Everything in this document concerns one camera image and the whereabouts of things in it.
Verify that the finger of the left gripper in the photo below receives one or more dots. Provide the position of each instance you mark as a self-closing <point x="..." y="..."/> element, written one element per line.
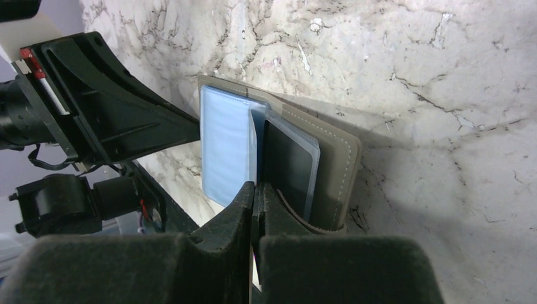
<point x="96" y="110"/>

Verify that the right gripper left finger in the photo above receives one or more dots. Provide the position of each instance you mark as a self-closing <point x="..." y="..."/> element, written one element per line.
<point x="213" y="264"/>

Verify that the grey leather card holder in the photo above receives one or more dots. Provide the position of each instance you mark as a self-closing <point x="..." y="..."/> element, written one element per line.
<point x="248" y="134"/>

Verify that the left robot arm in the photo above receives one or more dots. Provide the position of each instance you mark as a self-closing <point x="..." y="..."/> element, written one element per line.
<point x="75" y="198"/>

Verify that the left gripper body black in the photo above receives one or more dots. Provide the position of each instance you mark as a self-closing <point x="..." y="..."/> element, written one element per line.
<point x="44" y="104"/>

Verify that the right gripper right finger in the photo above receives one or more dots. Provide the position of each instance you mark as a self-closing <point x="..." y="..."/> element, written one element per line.
<point x="298" y="266"/>

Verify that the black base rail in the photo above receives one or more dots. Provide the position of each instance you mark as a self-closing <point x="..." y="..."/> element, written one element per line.
<point x="160" y="212"/>

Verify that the black credit card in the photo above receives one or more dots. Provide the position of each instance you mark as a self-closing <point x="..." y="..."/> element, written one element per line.
<point x="287" y="167"/>

